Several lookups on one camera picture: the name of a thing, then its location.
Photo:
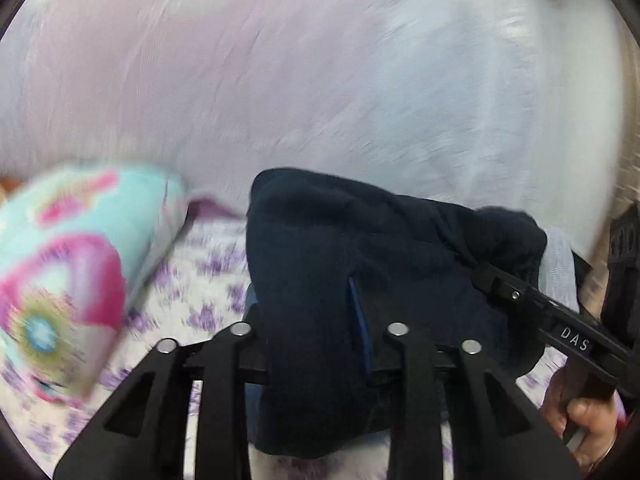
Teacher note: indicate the navy blue pants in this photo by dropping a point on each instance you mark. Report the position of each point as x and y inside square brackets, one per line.
[325, 240]

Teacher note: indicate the person's right hand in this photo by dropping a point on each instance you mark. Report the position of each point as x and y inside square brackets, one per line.
[590, 425]

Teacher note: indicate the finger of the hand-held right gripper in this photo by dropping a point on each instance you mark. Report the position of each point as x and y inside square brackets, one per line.
[510, 292]

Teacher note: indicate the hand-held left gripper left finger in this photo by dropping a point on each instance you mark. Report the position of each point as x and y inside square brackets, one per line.
[235, 360]

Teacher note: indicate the colourful floral pillow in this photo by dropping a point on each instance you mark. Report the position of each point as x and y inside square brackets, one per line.
[75, 260]

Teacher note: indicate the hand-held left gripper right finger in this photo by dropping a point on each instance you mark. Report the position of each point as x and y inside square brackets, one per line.
[359, 320]

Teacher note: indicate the black frame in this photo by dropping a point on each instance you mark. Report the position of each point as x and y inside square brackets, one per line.
[622, 260]

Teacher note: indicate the light blue knit cloth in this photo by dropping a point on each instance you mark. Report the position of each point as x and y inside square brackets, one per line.
[562, 270]

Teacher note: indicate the purple floral bed sheet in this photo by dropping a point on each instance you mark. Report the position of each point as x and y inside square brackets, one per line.
[210, 270]

